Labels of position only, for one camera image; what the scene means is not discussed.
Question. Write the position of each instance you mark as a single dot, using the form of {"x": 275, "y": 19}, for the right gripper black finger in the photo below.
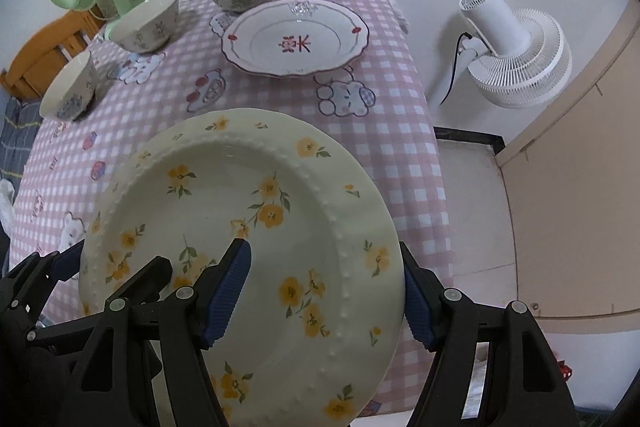
{"x": 113, "y": 376}

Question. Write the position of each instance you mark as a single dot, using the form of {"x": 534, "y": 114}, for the grey plaid cloth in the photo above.
{"x": 20, "y": 123}

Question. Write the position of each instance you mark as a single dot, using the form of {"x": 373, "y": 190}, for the middle floral ceramic bowl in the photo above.
{"x": 147, "y": 27}

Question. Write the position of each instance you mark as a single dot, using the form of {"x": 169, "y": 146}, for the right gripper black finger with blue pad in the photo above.
{"x": 523, "y": 386}
{"x": 192, "y": 318}

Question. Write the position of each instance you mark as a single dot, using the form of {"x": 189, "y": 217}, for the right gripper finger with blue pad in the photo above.
{"x": 35, "y": 277}

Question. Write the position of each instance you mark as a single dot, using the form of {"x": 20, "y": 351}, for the pink checkered tablecloth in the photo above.
{"x": 374, "y": 107}

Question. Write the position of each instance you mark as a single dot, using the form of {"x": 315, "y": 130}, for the red object on floor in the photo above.
{"x": 565, "y": 370}

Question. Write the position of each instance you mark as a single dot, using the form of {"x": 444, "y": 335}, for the white plate red pattern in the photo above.
{"x": 295, "y": 38}

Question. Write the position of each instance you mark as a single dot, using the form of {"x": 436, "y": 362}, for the wooden chair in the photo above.
{"x": 45, "y": 54}

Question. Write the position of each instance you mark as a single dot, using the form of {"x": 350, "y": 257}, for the white floor fan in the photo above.
{"x": 516, "y": 58}

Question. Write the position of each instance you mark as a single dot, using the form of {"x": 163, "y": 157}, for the beige door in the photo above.
{"x": 572, "y": 181}

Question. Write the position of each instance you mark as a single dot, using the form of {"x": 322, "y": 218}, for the bowl edge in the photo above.
{"x": 71, "y": 91}

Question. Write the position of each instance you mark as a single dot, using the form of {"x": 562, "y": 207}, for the cream plate yellow flowers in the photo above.
{"x": 283, "y": 248}

